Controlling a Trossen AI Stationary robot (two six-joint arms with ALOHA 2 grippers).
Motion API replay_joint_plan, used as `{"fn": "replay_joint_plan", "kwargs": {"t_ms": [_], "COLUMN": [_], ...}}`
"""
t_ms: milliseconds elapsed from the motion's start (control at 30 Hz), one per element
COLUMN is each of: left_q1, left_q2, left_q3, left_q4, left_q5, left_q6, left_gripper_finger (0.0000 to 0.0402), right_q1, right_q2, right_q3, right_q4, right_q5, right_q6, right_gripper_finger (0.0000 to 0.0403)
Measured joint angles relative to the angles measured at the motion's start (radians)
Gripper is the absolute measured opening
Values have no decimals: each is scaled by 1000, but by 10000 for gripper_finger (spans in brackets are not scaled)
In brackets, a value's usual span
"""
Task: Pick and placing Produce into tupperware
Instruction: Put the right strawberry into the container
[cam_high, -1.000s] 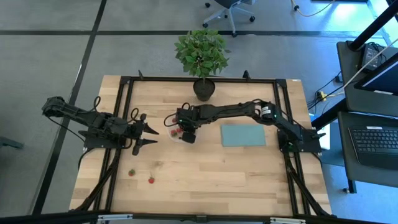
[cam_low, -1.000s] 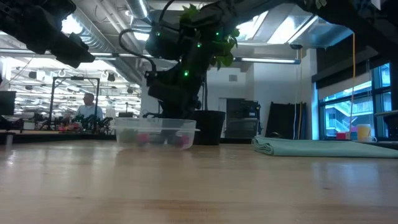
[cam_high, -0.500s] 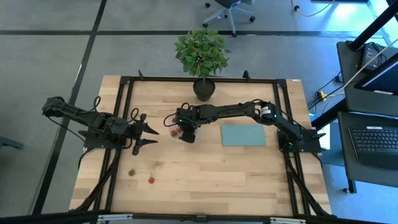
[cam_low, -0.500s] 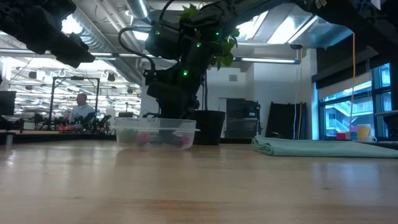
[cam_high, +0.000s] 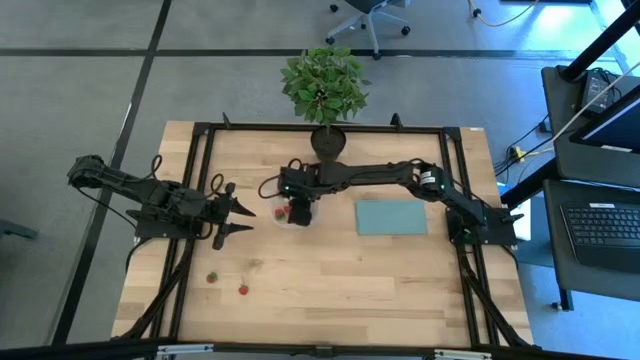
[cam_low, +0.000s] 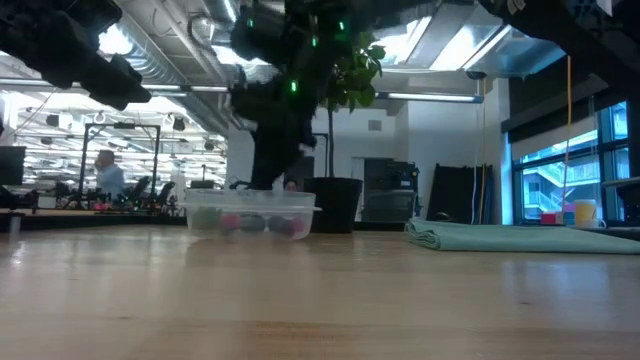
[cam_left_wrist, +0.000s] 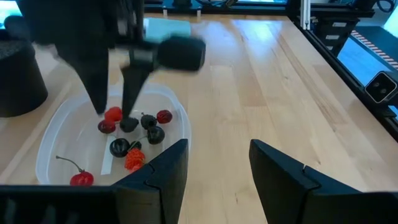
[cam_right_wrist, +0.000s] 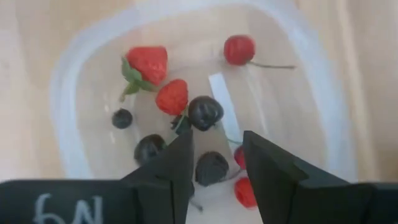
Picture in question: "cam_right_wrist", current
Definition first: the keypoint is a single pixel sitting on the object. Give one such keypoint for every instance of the red raspberry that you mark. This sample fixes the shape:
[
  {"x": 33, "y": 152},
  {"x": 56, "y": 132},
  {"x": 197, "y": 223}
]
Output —
[{"x": 244, "y": 193}]

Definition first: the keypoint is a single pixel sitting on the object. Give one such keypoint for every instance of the large strawberry with green leaves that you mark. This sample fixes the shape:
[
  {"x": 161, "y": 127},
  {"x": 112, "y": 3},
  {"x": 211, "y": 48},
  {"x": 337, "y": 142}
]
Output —
[{"x": 147, "y": 63}]

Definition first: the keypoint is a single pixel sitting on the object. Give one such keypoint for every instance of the clear plastic tupperware container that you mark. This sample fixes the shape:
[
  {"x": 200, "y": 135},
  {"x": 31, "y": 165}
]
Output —
[{"x": 280, "y": 109}]

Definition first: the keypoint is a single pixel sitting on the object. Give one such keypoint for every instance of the small red strawberry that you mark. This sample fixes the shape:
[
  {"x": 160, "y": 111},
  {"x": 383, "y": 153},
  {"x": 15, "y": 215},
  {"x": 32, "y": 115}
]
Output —
[{"x": 172, "y": 97}]

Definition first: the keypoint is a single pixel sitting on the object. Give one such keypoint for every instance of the black cherry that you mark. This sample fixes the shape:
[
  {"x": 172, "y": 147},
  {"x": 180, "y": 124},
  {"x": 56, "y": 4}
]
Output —
[{"x": 205, "y": 112}]

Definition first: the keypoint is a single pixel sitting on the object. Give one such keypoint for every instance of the dark red cherry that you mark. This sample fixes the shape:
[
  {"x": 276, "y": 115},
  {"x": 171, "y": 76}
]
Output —
[{"x": 240, "y": 157}]

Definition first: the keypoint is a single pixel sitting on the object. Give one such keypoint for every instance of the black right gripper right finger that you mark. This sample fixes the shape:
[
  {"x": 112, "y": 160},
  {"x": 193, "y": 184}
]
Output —
[{"x": 286, "y": 199}]

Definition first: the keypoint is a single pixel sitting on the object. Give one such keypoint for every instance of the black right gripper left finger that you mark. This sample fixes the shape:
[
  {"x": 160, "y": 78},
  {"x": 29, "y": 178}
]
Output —
[{"x": 168, "y": 186}]

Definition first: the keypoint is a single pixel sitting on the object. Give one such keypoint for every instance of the blackberry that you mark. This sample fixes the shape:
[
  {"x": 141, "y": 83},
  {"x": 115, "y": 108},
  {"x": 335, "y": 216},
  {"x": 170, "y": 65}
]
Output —
[
  {"x": 147, "y": 149},
  {"x": 211, "y": 168}
]

